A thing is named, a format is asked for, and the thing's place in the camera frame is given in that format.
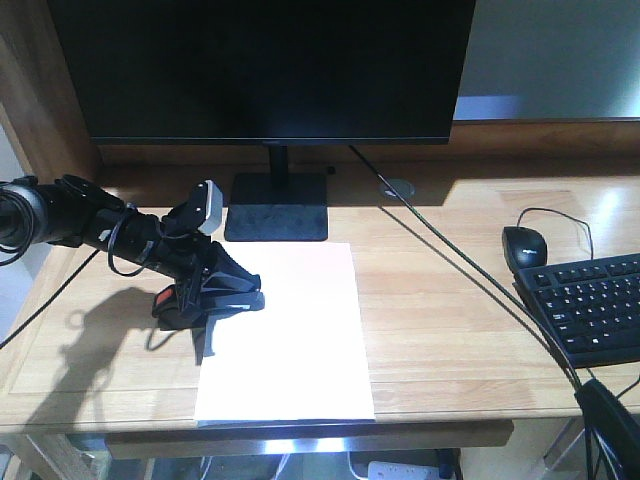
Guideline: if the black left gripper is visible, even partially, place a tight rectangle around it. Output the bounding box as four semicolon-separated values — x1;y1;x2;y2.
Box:
149;234;263;320

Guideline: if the black stapler orange label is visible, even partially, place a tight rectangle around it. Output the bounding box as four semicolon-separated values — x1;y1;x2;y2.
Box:
151;279;266;331

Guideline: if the white paper sheet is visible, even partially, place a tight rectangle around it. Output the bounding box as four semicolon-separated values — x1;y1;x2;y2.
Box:
194;242;374;423

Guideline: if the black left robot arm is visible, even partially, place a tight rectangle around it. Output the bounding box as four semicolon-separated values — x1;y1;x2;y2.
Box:
1;175;265;330

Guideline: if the black computer monitor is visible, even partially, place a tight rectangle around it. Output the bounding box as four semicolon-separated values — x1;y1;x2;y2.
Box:
48;1;475;241

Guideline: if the white power strip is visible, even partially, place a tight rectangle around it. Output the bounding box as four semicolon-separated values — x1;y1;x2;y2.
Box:
367;461;440;480

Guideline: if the black computer mouse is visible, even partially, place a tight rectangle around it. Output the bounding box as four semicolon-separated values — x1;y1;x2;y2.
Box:
502;226;548;273

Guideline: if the black keyboard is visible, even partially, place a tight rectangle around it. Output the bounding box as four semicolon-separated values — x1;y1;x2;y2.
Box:
514;253;639;368

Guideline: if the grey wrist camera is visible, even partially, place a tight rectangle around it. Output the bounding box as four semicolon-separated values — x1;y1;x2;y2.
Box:
162;179;223;237

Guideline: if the black monitor cable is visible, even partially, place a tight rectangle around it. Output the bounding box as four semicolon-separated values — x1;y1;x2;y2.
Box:
348;144;596;480

